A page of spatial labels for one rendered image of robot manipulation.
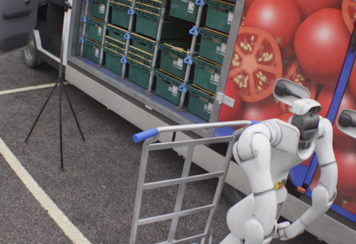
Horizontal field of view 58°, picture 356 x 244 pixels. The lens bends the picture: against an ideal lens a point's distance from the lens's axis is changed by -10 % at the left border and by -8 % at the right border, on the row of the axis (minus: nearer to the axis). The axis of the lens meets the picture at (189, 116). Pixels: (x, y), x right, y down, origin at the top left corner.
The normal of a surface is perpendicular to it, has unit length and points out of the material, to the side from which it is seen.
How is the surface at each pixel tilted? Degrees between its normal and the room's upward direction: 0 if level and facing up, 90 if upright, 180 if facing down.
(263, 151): 58
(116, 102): 90
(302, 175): 90
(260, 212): 91
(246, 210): 89
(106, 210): 0
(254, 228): 81
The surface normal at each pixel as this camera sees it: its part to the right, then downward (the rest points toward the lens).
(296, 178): -0.66, 0.18
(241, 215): -0.79, 0.07
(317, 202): -0.75, 0.31
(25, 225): 0.19, -0.90
